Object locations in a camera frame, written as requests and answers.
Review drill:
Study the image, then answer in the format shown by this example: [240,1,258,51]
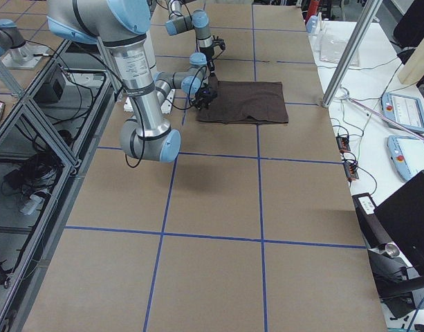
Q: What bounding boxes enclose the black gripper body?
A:
[203,48,215,72]
[194,88,215,109]

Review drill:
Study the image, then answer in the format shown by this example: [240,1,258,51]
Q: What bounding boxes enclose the dark brown t-shirt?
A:
[196,77,288,125]

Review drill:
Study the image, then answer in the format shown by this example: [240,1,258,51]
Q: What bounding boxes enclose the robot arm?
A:
[165,0,225,77]
[47,1,214,163]

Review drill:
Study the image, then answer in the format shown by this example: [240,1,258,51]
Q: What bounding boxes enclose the red fire extinguisher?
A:
[307,0,320,17]

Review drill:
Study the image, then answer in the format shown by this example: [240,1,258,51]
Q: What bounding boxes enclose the clear plastic tray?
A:
[311,28,351,68]

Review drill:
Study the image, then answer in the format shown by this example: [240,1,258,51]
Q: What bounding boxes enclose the upper relay module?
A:
[335,136,351,153]

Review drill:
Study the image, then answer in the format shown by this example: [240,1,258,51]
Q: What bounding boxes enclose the relay module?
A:
[342,160,359,183]
[335,136,351,153]

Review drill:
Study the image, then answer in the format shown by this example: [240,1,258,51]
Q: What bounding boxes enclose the lower relay module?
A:
[342,160,359,183]

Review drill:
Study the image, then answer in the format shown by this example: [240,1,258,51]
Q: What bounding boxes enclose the upper teach pendant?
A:
[381,93,424,133]

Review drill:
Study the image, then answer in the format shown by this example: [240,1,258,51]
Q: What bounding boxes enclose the teach pendant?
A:
[387,135,424,181]
[381,93,424,133]

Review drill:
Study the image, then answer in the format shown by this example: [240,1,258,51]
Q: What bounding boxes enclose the wooden board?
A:
[398,38,424,85]

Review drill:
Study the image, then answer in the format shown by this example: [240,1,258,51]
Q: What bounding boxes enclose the lower teach pendant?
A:
[387,135,424,181]

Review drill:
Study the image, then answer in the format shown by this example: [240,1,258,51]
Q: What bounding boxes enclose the black box with label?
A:
[352,193,392,250]

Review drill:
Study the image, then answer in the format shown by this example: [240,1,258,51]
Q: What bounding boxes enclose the black monitor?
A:
[374,171,424,275]

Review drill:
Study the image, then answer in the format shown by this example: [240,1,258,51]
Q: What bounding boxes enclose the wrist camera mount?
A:
[212,35,226,52]
[196,87,218,107]

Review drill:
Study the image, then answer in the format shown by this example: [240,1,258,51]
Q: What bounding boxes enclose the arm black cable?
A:
[123,55,212,169]

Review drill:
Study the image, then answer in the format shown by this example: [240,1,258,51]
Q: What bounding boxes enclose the aluminium extrusion post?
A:
[322,0,383,108]

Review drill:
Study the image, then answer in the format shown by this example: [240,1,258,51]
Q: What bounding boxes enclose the aluminium frame table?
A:
[0,41,114,331]

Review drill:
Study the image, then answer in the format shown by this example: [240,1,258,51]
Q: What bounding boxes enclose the black camera stand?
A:
[367,250,424,318]

